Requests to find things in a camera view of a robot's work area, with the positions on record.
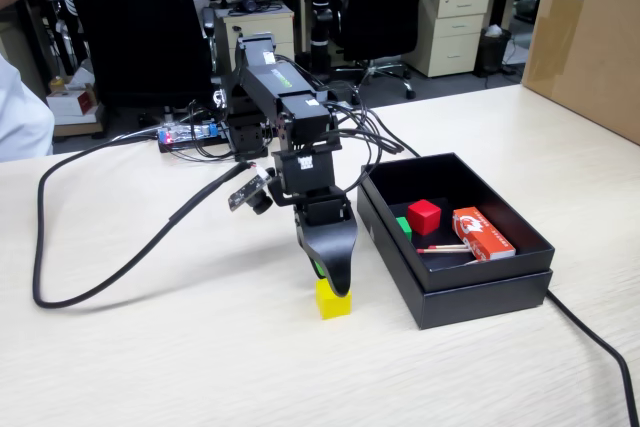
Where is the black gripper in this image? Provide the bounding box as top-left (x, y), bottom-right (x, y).
top-left (272, 142), bottom-right (360, 299)

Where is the yellow wooden cube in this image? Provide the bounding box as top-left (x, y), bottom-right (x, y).
top-left (315, 279), bottom-right (353, 321)

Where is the red wooden cube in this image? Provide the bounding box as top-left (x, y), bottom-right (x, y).
top-left (405, 199), bottom-right (443, 237)

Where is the beige drawer cabinet behind arm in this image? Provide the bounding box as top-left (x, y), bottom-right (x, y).
top-left (214, 2), bottom-right (296, 79)

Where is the black open box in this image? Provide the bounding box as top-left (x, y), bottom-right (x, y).
top-left (355, 181), bottom-right (554, 331)

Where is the black cardboard box tray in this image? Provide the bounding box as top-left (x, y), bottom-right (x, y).
top-left (359, 151), bottom-right (556, 293)

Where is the flat white box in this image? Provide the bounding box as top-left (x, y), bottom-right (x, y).
top-left (52, 105), bottom-right (104, 127)

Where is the large brown cardboard box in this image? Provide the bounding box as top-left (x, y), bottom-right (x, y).
top-left (520, 0), bottom-right (640, 146)

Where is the orange matchbox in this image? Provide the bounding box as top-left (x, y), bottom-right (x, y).
top-left (451, 206), bottom-right (517, 263)

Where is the blue controller circuit board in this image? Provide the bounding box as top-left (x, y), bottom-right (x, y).
top-left (157, 121), bottom-right (225, 153)

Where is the black pole with white bands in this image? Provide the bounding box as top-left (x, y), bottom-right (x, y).
top-left (308, 0), bottom-right (334, 83)

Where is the beige three drawer cabinet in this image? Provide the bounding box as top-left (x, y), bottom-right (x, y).
top-left (402, 0), bottom-right (492, 79)

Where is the black office chair with castors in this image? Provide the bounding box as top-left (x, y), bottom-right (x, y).
top-left (335, 0), bottom-right (434, 106)

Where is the black waste bin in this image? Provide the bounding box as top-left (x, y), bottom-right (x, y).
top-left (473, 24), bottom-right (514, 76)

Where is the white and red carton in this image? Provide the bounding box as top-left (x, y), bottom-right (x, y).
top-left (45, 89), bottom-right (99, 117)

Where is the wide black mesh office chair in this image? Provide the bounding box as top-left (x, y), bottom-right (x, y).
top-left (58, 0), bottom-right (217, 116)

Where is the person in white shirt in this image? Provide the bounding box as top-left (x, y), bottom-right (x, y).
top-left (0, 54), bottom-right (56, 163)

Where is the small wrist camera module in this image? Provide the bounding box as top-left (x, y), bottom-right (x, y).
top-left (228, 168), bottom-right (276, 216)

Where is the long black power cable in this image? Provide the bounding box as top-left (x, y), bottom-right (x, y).
top-left (349, 106), bottom-right (640, 427)

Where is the thick black sleeved cable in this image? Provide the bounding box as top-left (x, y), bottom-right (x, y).
top-left (32, 139), bottom-right (261, 309)

